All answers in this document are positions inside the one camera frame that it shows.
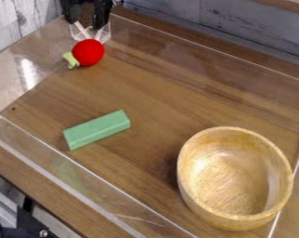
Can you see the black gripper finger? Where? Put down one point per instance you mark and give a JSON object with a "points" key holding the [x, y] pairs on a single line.
{"points": [[71, 10], [103, 7]]}

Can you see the red plush strawberry toy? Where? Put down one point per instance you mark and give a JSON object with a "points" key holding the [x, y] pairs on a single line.
{"points": [[85, 54]]}

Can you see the green rectangular block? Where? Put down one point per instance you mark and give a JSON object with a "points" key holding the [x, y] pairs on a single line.
{"points": [[96, 129]]}

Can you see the wooden bowl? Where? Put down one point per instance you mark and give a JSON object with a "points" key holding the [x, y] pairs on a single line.
{"points": [[235, 178]]}

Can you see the black clamp under table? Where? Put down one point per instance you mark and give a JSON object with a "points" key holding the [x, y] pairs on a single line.
{"points": [[17, 223]]}

